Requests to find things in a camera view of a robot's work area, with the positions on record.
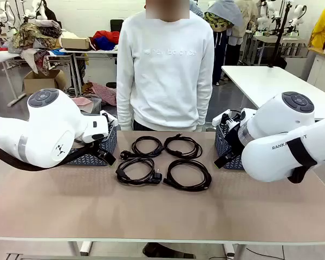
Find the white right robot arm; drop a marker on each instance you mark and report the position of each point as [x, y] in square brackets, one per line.
[273, 162]

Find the person in black jacket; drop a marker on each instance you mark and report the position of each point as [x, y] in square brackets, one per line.
[50, 12]

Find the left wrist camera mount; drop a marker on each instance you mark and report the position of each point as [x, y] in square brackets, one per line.
[108, 115]

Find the patterned cloth on floor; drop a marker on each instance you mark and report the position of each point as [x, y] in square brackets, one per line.
[103, 92]

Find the black chair base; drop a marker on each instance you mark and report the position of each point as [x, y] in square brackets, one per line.
[157, 250]

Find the black chair back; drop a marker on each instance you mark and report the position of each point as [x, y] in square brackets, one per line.
[116, 25]

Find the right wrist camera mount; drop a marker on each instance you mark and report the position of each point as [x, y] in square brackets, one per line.
[219, 119]

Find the person in white sweatshirt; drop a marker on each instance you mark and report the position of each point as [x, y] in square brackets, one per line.
[165, 81]

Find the white background table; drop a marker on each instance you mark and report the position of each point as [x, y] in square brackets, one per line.
[260, 81]

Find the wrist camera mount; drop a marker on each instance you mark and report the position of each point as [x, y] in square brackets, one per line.
[219, 119]
[108, 115]

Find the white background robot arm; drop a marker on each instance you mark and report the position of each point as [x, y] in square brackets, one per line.
[298, 16]
[265, 13]

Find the white padded ironing board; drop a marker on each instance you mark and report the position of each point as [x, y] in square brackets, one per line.
[8, 55]

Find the person's right forearm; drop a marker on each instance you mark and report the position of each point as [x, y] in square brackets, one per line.
[123, 108]

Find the person in beige coat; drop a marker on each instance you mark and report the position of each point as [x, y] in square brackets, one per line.
[246, 16]

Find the white clothes table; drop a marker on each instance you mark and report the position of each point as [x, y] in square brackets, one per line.
[92, 51]

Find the blue garment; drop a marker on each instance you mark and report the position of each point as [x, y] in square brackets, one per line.
[104, 43]

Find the white table leg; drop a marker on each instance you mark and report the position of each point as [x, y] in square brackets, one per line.
[81, 247]
[234, 252]

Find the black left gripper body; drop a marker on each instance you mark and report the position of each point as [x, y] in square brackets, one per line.
[101, 147]

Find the blue plastic lattice basket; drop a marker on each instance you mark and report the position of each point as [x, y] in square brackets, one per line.
[220, 143]
[109, 139]

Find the open cardboard box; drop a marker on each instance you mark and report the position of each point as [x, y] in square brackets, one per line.
[43, 81]

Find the beige box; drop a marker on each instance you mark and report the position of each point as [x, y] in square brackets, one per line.
[74, 43]

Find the pink checked cloth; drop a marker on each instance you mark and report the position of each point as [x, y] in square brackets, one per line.
[82, 103]

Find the white cabinet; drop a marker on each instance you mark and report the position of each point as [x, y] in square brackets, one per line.
[322, 67]

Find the black tripod pole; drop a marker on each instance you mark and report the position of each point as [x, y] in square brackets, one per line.
[283, 27]

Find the clear plastic storage bin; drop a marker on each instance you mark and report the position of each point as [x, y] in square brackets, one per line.
[96, 104]

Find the red garment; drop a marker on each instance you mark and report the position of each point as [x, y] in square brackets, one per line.
[108, 34]

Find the pile of patterned clothes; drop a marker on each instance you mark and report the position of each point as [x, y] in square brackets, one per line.
[35, 35]

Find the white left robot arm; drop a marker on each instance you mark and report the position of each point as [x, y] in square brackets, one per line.
[48, 122]

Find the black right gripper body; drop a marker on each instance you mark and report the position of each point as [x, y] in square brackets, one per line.
[234, 142]

